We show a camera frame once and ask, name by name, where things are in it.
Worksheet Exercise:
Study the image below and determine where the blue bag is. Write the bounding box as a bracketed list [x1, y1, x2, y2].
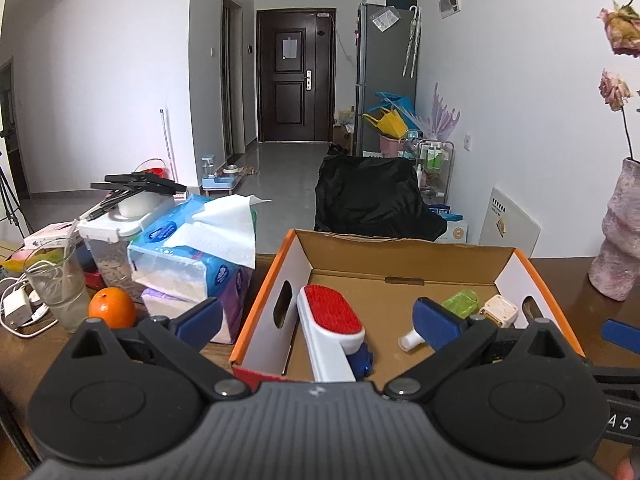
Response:
[375, 91, 417, 121]

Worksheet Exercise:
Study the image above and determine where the grey refrigerator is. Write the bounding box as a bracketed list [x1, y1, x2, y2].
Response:
[355, 1, 418, 157]

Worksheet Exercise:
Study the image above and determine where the clear container with white lid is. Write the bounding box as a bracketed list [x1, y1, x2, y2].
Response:
[78, 200, 173, 303]

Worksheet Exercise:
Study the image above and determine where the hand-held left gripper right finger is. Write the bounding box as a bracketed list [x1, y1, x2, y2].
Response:
[382, 297, 581, 404]

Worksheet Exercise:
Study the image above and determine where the white and blue floor pack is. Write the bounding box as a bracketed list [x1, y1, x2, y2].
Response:
[430, 204, 469, 245]

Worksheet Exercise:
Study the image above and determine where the pink bucket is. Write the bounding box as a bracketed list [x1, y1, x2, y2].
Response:
[380, 132, 408, 158]

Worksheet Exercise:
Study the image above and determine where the metal storage cart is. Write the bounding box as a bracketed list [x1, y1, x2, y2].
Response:
[405, 139, 455, 206]

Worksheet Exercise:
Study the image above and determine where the dark brown entrance door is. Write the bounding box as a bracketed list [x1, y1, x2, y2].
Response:
[256, 9, 336, 143]

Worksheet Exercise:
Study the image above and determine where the blue tissue pack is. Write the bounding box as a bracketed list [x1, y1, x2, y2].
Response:
[127, 195, 273, 301]

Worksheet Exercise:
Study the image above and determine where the side doorway frame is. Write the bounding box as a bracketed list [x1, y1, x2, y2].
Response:
[221, 0, 248, 161]

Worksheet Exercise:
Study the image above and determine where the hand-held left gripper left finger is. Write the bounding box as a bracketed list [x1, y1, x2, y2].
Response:
[62, 297, 253, 403]

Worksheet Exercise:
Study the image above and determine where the red bucket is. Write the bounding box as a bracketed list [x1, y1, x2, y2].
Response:
[132, 159, 168, 181]

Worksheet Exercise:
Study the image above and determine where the white round object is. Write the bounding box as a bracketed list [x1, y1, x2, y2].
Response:
[117, 194, 162, 218]

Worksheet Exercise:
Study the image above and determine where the brown cardboard carton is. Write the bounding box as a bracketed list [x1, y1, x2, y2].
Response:
[333, 109, 357, 156]

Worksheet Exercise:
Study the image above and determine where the black tripod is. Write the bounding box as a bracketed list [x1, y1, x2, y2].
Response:
[0, 130, 31, 233]

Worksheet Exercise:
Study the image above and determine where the orange fruit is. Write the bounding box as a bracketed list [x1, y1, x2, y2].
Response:
[89, 287, 137, 331]

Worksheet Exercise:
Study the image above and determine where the blue bottle cap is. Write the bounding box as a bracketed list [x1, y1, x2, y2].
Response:
[352, 342, 375, 380]

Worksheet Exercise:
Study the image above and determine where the white leaning board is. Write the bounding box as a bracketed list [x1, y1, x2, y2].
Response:
[479, 187, 542, 260]

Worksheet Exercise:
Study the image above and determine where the beige plastic box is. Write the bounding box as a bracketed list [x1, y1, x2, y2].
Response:
[469, 294, 519, 330]

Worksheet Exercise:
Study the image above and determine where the purple textured vase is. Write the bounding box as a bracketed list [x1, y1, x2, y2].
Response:
[588, 157, 640, 302]

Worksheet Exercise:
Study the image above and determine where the black cloth-covered chair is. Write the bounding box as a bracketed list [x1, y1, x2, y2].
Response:
[314, 155, 448, 241]

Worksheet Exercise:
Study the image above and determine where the black folded stand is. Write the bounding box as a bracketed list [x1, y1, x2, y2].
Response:
[90, 171, 188, 222]

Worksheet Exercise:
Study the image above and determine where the white charger with cable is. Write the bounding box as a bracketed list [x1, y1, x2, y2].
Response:
[0, 275, 66, 342]

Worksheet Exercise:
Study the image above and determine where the purple tissue pack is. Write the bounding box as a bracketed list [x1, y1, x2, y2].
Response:
[141, 266, 255, 345]

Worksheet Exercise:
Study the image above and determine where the drinking glass with straw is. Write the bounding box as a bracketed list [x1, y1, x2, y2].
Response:
[24, 240, 91, 332]

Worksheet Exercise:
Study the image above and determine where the blue pet feeder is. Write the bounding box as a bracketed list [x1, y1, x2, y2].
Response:
[201, 154, 242, 195]

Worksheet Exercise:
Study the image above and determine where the person's right hand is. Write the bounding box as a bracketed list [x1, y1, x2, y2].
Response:
[614, 455, 640, 480]

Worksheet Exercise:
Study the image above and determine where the white folded umbrella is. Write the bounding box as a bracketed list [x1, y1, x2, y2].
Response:
[402, 6, 414, 78]
[410, 5, 422, 79]

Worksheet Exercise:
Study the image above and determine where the clear plastic bag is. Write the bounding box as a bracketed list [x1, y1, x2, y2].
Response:
[372, 7, 401, 31]

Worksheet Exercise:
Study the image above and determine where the white mop pole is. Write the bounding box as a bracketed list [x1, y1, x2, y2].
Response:
[159, 109, 177, 181]

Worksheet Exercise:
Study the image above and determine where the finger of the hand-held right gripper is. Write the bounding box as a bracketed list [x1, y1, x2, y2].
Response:
[601, 319, 640, 347]
[582, 357, 640, 402]

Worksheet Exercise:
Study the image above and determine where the purple feather decoration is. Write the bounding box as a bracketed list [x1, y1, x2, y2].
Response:
[419, 82, 461, 142]

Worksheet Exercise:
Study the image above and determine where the white and red lint brush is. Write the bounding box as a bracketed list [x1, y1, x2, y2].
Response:
[296, 284, 367, 384]

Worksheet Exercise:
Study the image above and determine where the orange-edged cardboard box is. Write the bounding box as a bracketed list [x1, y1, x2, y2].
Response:
[230, 229, 587, 387]

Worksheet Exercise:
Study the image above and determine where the dried pink rose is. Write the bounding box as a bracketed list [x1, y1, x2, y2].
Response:
[599, 0, 640, 58]
[599, 69, 640, 161]

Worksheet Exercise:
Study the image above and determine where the yellow bag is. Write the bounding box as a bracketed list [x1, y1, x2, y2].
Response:
[362, 107, 405, 137]

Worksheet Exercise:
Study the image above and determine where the white plastic bottle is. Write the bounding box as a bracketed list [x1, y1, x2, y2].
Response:
[398, 329, 427, 354]

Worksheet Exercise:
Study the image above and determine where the green transparent plastic item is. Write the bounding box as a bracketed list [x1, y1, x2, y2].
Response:
[441, 290, 482, 319]

